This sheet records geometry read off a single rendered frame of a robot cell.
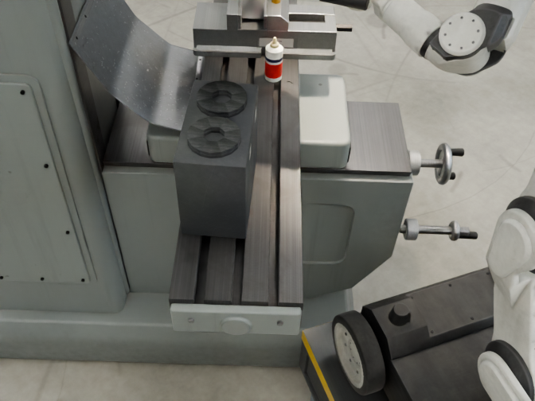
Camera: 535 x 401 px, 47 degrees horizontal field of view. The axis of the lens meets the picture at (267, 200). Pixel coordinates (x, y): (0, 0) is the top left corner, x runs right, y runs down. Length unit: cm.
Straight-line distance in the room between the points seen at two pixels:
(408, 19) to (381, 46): 219
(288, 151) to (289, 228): 21
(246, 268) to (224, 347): 89
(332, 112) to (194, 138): 62
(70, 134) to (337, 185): 66
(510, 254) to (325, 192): 58
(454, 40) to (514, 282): 45
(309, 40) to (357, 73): 165
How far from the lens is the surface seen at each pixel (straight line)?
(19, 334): 208
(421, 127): 292
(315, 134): 150
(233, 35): 153
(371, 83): 312
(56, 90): 140
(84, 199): 161
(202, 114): 108
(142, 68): 154
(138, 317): 196
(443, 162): 176
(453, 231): 175
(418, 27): 119
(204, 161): 100
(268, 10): 151
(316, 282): 190
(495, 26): 115
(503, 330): 137
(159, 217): 169
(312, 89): 163
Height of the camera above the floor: 185
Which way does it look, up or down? 48 degrees down
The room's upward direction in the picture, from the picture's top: 2 degrees clockwise
